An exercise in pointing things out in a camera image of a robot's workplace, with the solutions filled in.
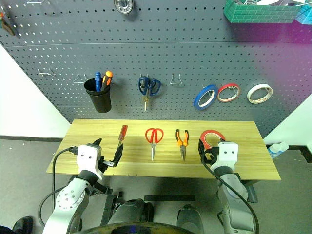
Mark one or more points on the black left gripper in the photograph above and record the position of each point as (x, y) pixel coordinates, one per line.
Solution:
(104, 164)

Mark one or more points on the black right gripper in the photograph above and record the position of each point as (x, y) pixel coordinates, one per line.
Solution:
(211, 156)

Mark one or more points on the wide red tape roll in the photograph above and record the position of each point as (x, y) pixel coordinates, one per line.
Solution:
(209, 132)

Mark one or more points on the orange and black pliers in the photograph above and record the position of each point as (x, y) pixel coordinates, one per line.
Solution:
(183, 151)

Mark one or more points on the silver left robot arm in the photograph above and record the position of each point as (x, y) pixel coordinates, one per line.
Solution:
(68, 197)

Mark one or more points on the black plastic cup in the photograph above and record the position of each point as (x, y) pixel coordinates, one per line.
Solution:
(101, 102)

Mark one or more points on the blue tape roll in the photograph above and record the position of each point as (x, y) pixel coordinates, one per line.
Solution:
(196, 100)

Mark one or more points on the thin red tape roll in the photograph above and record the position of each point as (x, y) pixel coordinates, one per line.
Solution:
(228, 85)

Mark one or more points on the dark grey rounded robot leg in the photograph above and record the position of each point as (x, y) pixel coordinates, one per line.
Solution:
(129, 209)
(190, 217)

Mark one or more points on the clear bottle with blue label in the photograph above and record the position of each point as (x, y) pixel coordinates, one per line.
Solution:
(278, 148)

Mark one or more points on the orange and black screwdriver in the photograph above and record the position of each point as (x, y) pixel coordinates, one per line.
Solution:
(106, 79)

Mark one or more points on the white tape roll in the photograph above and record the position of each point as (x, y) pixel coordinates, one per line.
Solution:
(258, 85)

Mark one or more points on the dark rounded dome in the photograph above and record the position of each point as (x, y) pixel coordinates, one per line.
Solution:
(134, 229)

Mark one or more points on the dark grey perforated pegboard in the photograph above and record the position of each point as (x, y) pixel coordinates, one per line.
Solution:
(170, 48)

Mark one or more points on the black shoe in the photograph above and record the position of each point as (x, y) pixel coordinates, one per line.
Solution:
(23, 224)

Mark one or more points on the green brick pattern box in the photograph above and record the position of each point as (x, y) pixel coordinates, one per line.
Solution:
(256, 14)

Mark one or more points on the round metal bearing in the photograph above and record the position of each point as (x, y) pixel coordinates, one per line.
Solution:
(122, 11)

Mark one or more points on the blue brick pattern box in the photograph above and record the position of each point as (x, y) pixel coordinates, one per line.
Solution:
(304, 18)

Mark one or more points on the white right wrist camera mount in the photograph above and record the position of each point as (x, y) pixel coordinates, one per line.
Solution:
(228, 154)

